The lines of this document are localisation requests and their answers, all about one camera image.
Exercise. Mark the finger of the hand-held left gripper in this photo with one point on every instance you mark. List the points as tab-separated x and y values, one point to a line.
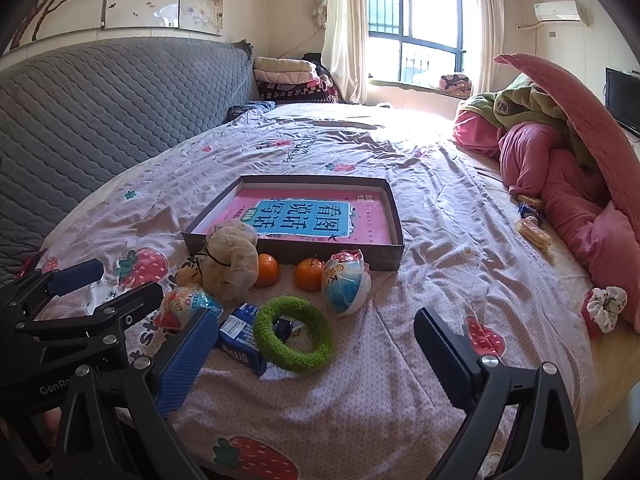
75	276
125	307

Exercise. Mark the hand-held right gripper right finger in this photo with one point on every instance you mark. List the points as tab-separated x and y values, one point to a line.
442	355

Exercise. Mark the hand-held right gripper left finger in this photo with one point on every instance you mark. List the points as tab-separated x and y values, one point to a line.
186	355

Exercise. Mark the toy egg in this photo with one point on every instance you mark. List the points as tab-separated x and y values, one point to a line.
180	305
345	282

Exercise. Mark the blue snack packet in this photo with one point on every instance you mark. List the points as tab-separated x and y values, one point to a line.
240	341

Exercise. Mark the small tan round object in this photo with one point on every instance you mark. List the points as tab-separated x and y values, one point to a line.
189	276

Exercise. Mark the pink shallow box tray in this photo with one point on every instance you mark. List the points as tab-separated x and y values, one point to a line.
350	256

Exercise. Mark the orange tangerine with stalk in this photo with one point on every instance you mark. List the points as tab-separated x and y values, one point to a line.
309	275

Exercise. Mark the yellow biscuit packet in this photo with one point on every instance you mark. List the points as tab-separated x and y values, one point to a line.
535	237

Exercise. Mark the small blue snack wrapper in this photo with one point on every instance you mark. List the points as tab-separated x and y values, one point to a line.
531	212

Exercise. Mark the white cherry print scrunchie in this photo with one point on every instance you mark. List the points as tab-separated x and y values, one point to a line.
605	305

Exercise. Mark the grey quilted headboard cover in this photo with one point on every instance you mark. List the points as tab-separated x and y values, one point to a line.
100	105

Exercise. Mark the orange wrapped snack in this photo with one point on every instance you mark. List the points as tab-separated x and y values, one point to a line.
530	200

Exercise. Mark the pink picture book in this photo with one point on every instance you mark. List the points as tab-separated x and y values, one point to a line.
295	200

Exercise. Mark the pink quilt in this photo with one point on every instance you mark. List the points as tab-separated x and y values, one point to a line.
555	180

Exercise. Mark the blue patterned cloth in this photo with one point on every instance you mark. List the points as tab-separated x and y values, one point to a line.
250	109

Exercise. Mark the green blanket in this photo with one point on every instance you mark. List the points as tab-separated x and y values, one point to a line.
525	105

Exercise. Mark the folded patterned blanket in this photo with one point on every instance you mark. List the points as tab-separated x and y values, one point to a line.
455	84

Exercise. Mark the stack of folded blankets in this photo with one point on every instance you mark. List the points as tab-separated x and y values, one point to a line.
287	82

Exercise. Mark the pink quilted cover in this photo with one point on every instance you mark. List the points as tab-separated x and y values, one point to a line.
585	105

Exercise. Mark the dark clothes pile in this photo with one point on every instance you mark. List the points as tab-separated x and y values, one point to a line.
315	60

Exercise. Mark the black television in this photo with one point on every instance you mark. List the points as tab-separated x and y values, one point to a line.
622	100

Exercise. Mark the cream curtain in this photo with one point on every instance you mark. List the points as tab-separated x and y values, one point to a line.
345	30
487	30

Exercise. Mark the barred window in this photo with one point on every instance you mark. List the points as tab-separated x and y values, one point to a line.
420	15

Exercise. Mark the white air conditioner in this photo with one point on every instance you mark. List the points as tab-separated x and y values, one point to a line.
557	12

